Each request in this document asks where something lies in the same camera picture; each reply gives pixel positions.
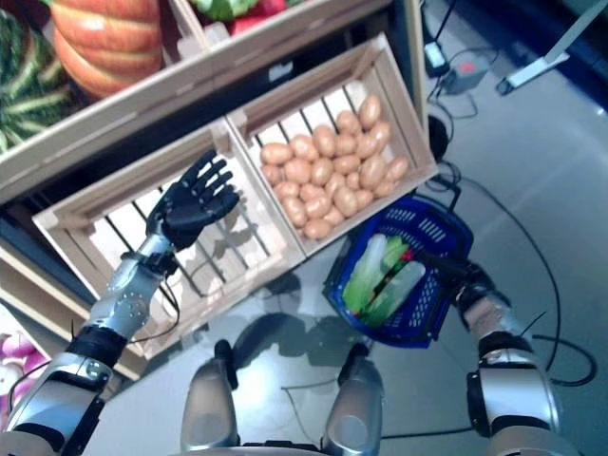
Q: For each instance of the silver right robot leg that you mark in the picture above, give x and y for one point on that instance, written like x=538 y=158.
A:
x=354 y=408

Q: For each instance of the tan potato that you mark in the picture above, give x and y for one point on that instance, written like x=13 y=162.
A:
x=345 y=199
x=348 y=122
x=287 y=190
x=385 y=187
x=317 y=228
x=317 y=205
x=380 y=134
x=276 y=153
x=398 y=167
x=369 y=108
x=365 y=198
x=373 y=171
x=294 y=210
x=271 y=175
x=334 y=216

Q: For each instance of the white desk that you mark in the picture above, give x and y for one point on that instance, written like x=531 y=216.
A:
x=532 y=71

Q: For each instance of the wooden vegetable display shelf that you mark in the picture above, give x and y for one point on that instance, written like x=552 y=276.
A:
x=414 y=66

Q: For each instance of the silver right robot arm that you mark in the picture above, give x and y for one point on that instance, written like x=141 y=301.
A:
x=513 y=389

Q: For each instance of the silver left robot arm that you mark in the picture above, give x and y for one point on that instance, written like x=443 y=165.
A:
x=123 y=294

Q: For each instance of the green striped pumpkin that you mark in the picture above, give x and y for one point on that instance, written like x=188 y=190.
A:
x=24 y=85

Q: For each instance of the wooden potato crate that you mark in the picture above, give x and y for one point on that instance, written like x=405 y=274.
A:
x=309 y=81

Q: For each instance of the purple white turnip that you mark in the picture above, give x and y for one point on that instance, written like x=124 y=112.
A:
x=16 y=349

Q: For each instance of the blue plastic shopping basket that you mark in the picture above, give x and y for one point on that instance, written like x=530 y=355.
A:
x=463 y=237

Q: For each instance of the black round floor object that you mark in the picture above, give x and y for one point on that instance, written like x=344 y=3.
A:
x=437 y=138

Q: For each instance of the small orange pumpkin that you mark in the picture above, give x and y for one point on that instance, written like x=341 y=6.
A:
x=107 y=43

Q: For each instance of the wooden pumpkin crate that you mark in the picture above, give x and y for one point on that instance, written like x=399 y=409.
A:
x=119 y=119

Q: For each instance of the grey box with red button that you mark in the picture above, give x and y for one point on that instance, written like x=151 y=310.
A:
x=468 y=71

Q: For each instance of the black power adapter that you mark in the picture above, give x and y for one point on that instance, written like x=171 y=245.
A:
x=434 y=54

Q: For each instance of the white cauliflower with leaves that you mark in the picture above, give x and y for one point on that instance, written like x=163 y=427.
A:
x=223 y=7

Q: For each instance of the silver robot leg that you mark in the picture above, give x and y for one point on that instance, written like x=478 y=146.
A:
x=354 y=408
x=209 y=404

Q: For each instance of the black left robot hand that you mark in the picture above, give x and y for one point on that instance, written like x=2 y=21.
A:
x=195 y=204

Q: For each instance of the wooden cabbage crate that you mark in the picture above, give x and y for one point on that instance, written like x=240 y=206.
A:
x=119 y=190

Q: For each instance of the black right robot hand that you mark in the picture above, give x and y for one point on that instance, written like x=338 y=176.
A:
x=470 y=278

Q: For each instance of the small white shelf label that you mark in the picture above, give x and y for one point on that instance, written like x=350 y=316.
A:
x=280 y=72

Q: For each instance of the silver left robot leg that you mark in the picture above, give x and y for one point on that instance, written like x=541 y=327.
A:
x=209 y=404

